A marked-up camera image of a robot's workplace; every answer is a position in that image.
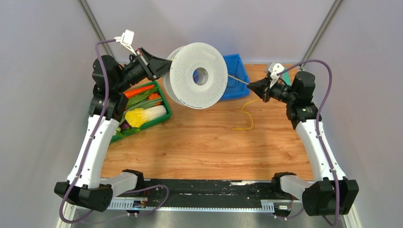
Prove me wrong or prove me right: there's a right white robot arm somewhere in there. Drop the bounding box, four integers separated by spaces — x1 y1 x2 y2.
247 71 359 216

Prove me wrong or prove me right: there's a blue divided plastic bin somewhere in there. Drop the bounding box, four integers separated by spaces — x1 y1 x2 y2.
192 54 251 102

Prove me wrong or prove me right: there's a white perforated cable spool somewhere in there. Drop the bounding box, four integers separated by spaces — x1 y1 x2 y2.
163 42 228 109

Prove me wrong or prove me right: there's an aluminium rail with cable duct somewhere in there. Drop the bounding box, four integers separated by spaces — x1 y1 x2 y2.
67 177 356 213

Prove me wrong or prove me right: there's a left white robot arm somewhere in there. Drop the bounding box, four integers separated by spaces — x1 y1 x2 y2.
54 47 172 212

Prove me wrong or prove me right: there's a green vegetable tray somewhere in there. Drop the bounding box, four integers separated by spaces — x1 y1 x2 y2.
110 82 172 143

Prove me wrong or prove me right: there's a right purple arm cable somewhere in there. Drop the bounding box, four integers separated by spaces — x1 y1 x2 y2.
274 59 341 227

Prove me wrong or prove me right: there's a black cable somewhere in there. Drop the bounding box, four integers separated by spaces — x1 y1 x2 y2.
227 69 240 89

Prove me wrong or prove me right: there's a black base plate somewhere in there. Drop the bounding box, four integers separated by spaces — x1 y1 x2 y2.
122 179 299 210

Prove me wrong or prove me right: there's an orange toy carrot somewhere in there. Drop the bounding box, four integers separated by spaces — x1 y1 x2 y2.
147 93 162 106
124 84 154 99

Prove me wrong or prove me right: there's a green toy leafy vegetable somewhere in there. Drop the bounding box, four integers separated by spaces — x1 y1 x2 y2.
127 88 157 106

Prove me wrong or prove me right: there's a yellow cable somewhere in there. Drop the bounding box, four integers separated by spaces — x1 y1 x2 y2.
227 74 262 131

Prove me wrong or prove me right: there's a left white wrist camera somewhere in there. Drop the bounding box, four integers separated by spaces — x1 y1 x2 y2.
114 29 138 56

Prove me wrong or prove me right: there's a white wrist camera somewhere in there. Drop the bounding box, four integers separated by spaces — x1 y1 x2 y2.
265 62 285 80
114 29 138 56

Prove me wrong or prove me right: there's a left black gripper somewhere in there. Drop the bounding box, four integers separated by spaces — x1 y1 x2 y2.
113 47 177 94

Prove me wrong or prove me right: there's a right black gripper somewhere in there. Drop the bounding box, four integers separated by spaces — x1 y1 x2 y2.
248 76 297 105

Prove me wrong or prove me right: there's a green topped wooden block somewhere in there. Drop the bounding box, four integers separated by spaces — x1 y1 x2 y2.
281 72 292 86

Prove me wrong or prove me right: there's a purple toy eggplant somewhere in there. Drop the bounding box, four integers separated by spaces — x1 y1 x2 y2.
120 122 132 131

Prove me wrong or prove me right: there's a green toy beans bundle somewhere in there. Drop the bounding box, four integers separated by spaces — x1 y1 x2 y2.
126 98 163 111

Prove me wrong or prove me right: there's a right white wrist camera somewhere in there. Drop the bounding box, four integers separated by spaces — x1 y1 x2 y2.
265 62 285 80

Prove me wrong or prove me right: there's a toy napa cabbage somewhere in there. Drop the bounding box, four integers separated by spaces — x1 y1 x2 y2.
125 105 167 128

